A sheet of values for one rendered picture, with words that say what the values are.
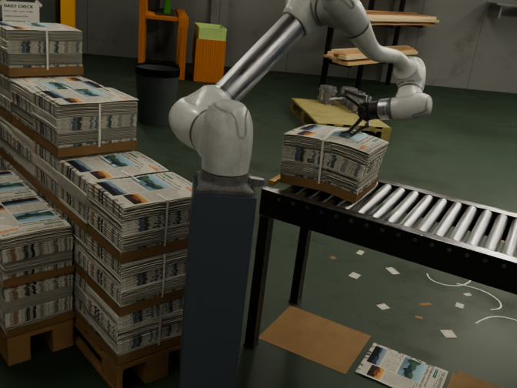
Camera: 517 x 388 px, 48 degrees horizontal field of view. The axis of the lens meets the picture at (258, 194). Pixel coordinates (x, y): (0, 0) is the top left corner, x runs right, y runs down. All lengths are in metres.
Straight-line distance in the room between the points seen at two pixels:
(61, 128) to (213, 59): 6.69
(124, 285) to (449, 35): 10.18
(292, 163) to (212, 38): 6.71
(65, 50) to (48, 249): 1.10
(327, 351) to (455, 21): 9.55
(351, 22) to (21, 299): 1.70
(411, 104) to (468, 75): 9.77
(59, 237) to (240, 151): 1.03
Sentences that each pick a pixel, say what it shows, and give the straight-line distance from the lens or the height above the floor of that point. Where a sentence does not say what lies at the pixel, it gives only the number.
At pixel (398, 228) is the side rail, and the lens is 2.31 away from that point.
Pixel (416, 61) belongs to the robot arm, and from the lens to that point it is 2.50.
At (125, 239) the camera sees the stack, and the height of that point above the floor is 0.70.
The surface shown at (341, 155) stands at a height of 0.99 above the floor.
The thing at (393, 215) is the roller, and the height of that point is 0.80.
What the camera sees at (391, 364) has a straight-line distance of 2.93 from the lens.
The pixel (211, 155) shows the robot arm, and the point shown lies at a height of 1.12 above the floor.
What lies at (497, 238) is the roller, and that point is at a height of 0.80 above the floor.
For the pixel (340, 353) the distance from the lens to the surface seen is 2.92.
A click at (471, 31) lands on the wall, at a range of 12.02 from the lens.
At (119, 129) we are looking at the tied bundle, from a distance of 2.70.
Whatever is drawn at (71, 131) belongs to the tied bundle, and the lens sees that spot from 2.60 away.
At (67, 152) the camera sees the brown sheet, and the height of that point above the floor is 0.86.
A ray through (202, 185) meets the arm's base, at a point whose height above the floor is 1.02.
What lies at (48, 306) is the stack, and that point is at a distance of 2.67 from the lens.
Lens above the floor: 1.66
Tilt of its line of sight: 21 degrees down
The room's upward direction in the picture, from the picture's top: 7 degrees clockwise
